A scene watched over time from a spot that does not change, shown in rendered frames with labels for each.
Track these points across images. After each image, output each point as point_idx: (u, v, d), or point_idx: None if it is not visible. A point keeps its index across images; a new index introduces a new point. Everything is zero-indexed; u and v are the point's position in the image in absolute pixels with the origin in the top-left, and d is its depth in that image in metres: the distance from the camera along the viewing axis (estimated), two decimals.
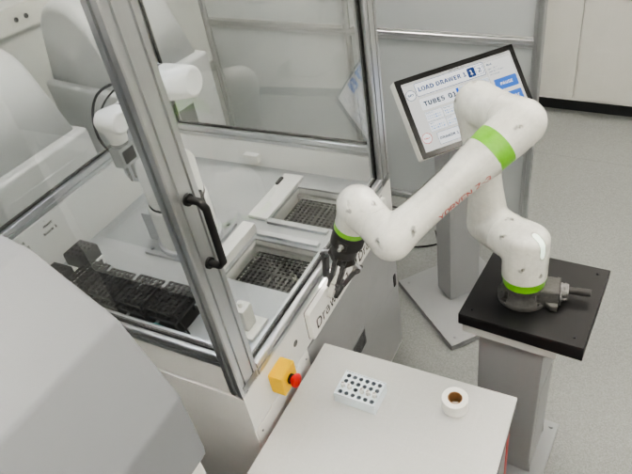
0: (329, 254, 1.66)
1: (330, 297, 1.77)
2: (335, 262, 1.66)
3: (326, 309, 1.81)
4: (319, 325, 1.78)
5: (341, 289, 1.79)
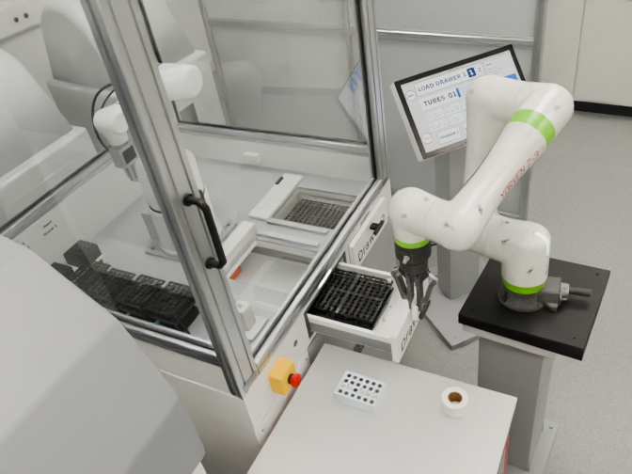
0: (400, 272, 1.57)
1: (416, 320, 1.66)
2: (408, 279, 1.57)
3: (409, 331, 1.69)
4: (402, 348, 1.66)
5: (426, 308, 1.68)
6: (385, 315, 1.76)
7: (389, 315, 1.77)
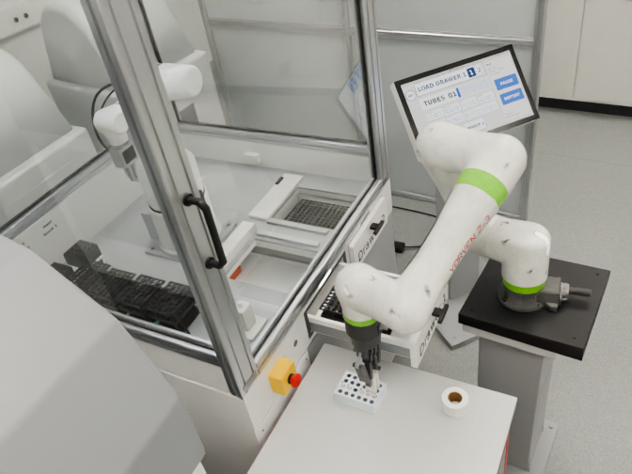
0: (365, 356, 1.45)
1: (379, 386, 1.59)
2: (371, 354, 1.48)
3: (427, 336, 1.67)
4: (421, 353, 1.64)
5: (445, 313, 1.65)
6: None
7: None
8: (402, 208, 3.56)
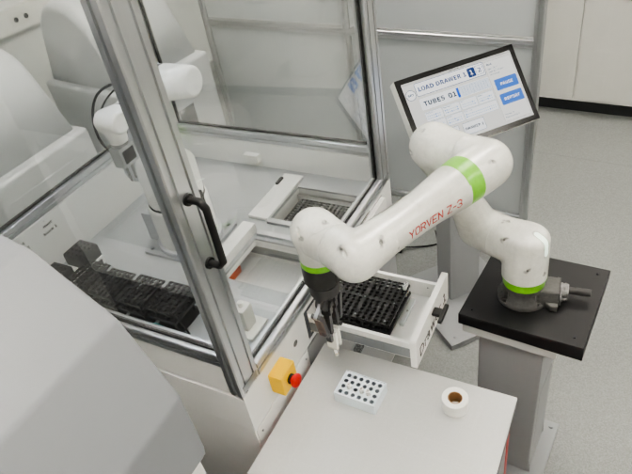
0: (323, 308, 1.41)
1: (341, 342, 1.54)
2: (331, 307, 1.43)
3: (427, 336, 1.67)
4: (421, 353, 1.64)
5: (445, 313, 1.65)
6: (402, 320, 1.74)
7: (406, 320, 1.75)
8: None
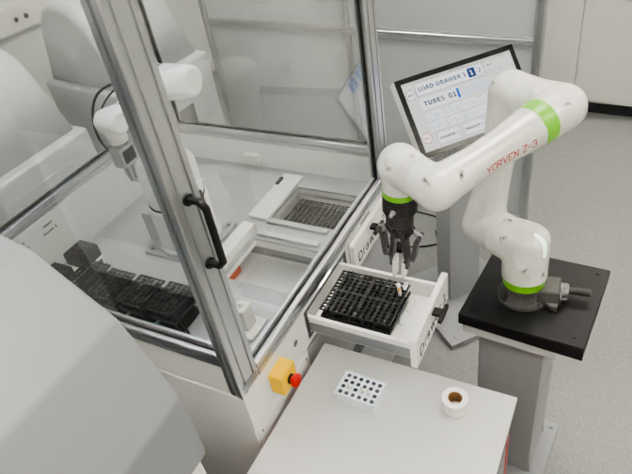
0: (387, 228, 1.60)
1: (402, 278, 1.69)
2: (393, 235, 1.60)
3: (427, 336, 1.67)
4: (421, 353, 1.64)
5: (445, 313, 1.65)
6: (402, 320, 1.74)
7: (406, 320, 1.75)
8: None
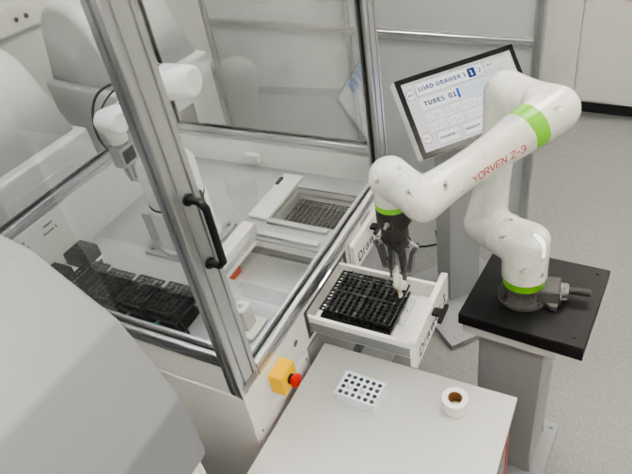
0: (382, 240, 1.63)
1: (402, 289, 1.71)
2: (389, 247, 1.62)
3: (427, 336, 1.67)
4: (421, 353, 1.64)
5: (445, 313, 1.65)
6: (402, 320, 1.74)
7: (406, 320, 1.75)
8: None
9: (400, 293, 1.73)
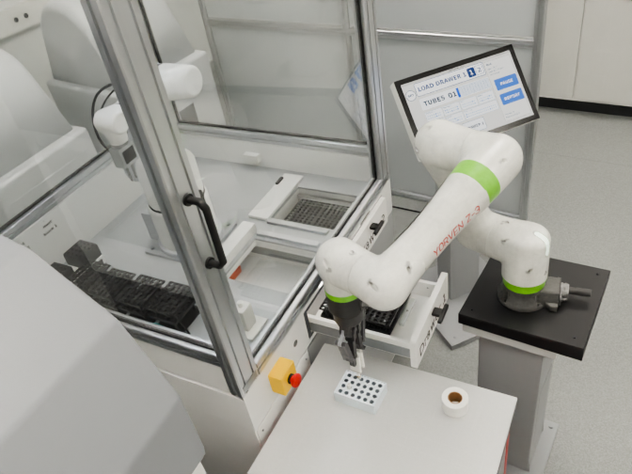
0: (348, 334, 1.43)
1: (364, 366, 1.56)
2: (355, 332, 1.45)
3: (427, 336, 1.67)
4: (421, 353, 1.64)
5: (445, 313, 1.65)
6: (402, 320, 1.74)
7: (406, 320, 1.75)
8: (402, 208, 3.56)
9: None
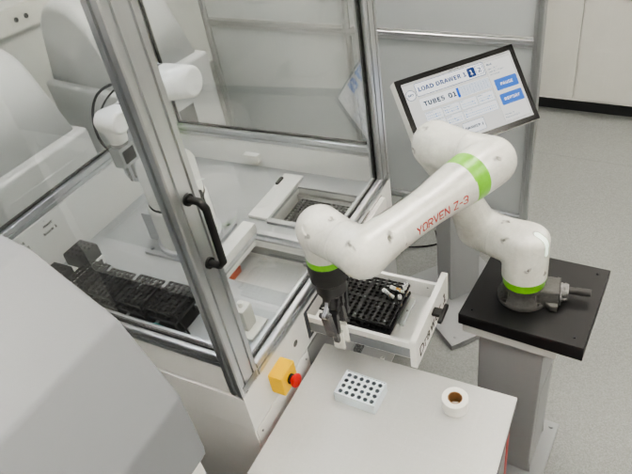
0: None
1: (335, 345, 1.52)
2: None
3: (427, 336, 1.67)
4: (421, 353, 1.64)
5: (445, 313, 1.65)
6: (402, 320, 1.74)
7: (406, 320, 1.75)
8: None
9: (389, 294, 1.74)
